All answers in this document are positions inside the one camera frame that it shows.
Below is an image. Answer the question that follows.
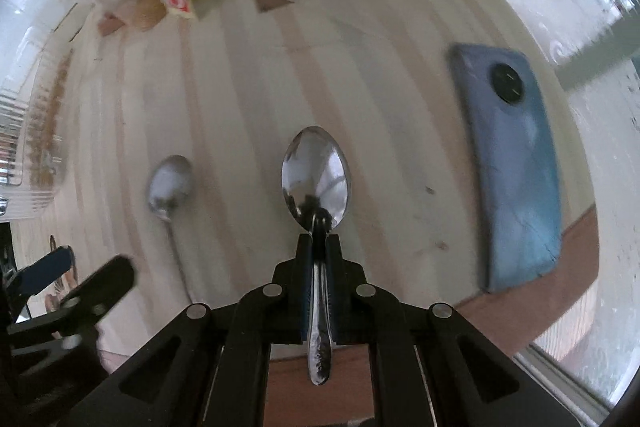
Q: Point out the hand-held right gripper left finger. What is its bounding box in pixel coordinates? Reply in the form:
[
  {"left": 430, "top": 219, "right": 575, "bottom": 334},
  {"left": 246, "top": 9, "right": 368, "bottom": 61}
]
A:
[{"left": 65, "top": 233, "right": 314, "bottom": 427}]

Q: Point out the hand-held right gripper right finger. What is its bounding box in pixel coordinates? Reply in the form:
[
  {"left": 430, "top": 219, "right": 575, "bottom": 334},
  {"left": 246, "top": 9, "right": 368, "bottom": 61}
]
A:
[{"left": 325, "top": 234, "right": 596, "bottom": 427}]

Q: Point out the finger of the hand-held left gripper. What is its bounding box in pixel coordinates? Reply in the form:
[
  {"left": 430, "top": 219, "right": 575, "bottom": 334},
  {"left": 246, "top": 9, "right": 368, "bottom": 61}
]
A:
[
  {"left": 15, "top": 246, "right": 76, "bottom": 296},
  {"left": 7, "top": 254, "right": 137, "bottom": 344}
]

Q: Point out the steel spoon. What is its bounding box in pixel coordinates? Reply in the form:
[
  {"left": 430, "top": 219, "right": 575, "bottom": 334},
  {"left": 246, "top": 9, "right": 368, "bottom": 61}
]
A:
[
  {"left": 281, "top": 126, "right": 352, "bottom": 386},
  {"left": 146, "top": 154, "right": 196, "bottom": 306}
]

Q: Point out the clear plastic container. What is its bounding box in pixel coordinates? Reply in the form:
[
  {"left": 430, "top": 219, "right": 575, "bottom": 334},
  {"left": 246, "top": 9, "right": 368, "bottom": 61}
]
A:
[{"left": 0, "top": 49, "right": 72, "bottom": 219}]

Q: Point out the striped table cover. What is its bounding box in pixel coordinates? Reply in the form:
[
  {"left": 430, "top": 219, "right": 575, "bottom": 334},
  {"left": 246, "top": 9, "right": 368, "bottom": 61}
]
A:
[{"left": 10, "top": 0, "right": 601, "bottom": 427}]

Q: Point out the blue smartphone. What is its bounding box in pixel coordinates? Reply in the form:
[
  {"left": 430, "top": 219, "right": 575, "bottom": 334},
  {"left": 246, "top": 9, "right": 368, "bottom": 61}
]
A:
[{"left": 446, "top": 43, "right": 564, "bottom": 293}]

